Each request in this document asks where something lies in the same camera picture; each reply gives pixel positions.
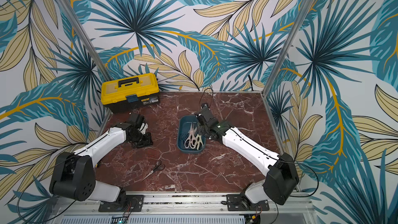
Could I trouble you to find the teal plastic storage box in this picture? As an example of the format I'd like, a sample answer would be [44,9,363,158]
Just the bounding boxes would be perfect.
[177,115,206,154]

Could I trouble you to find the pink handled kitchen scissors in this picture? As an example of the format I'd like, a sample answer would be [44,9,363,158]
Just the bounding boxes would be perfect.
[184,124,197,149]

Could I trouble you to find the thin black scissors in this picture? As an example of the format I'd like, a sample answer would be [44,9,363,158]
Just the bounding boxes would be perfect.
[142,160,165,181]

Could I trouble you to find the cream handled kitchen scissors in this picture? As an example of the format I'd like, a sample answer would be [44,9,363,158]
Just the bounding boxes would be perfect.
[190,132,203,150]

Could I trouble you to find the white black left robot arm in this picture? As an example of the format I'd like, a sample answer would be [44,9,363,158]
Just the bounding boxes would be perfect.
[49,113,153,204]

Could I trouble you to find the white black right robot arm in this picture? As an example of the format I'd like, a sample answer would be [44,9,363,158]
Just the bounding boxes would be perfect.
[195,103,299,209]

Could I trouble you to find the yellow black toolbox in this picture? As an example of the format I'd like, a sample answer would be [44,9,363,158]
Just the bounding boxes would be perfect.
[101,73,160,114]

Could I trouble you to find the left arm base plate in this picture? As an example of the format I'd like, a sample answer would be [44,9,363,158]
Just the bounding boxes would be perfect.
[98,195,145,213]

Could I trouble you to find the aluminium front rail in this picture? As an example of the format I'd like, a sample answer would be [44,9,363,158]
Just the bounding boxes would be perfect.
[50,191,320,224]

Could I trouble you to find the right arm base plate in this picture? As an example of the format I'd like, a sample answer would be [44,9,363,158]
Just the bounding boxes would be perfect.
[221,194,269,212]

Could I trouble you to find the left aluminium frame post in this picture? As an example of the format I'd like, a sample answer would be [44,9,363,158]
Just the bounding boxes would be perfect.
[56,0,112,81]

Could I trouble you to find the aluminium frame post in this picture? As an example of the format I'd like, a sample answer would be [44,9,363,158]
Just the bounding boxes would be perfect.
[262,0,314,98]
[56,0,112,81]

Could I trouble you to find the right aluminium frame post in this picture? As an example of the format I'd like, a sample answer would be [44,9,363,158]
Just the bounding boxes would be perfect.
[262,0,314,98]

